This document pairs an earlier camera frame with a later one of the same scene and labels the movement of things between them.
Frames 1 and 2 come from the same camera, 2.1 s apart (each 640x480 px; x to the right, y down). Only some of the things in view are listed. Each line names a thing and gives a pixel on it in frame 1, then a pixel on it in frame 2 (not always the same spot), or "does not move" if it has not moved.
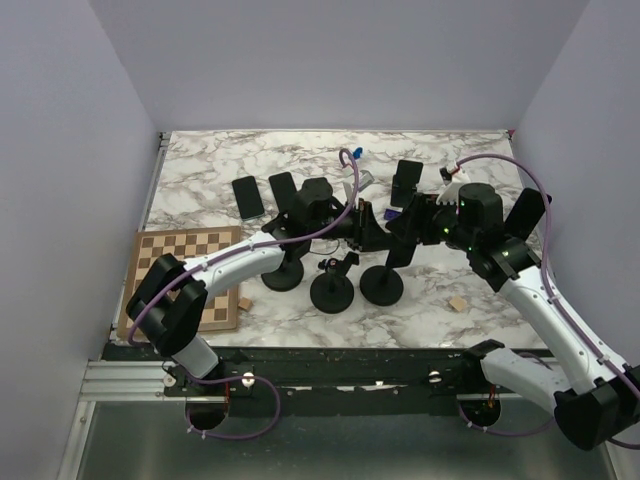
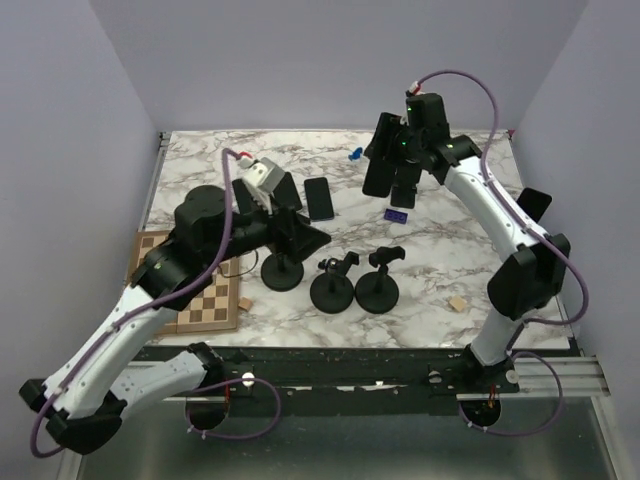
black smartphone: (284, 190) does not move
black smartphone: (526, 213) does not move
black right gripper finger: (411, 224) -> (381, 147)
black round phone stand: (333, 291) does not move
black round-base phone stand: (291, 270) does not move
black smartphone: (248, 198) does not move
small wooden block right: (458, 303) does not move
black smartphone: (400, 254) -> (379, 177)
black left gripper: (365, 231) -> (293, 234)
